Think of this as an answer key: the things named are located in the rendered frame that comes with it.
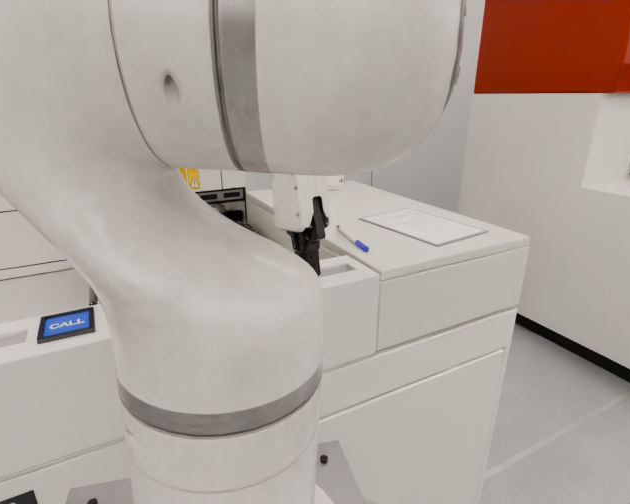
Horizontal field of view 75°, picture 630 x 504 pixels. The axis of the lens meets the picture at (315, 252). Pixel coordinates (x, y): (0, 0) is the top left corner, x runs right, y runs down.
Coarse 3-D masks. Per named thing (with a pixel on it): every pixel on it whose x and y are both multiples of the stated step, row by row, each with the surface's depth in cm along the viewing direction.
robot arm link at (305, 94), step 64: (256, 0) 14; (320, 0) 14; (384, 0) 14; (448, 0) 15; (256, 64) 14; (320, 64) 14; (384, 64) 14; (448, 64) 16; (256, 128) 16; (320, 128) 16; (384, 128) 16
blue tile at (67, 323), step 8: (88, 312) 50; (48, 320) 48; (56, 320) 48; (64, 320) 48; (72, 320) 48; (80, 320) 48; (88, 320) 48; (48, 328) 47; (56, 328) 47; (64, 328) 47; (72, 328) 47; (80, 328) 47
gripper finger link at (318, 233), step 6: (318, 204) 55; (318, 210) 55; (312, 216) 55; (318, 216) 55; (312, 222) 55; (318, 222) 55; (312, 228) 56; (318, 228) 55; (312, 234) 56; (318, 234) 55; (324, 234) 55; (312, 240) 57
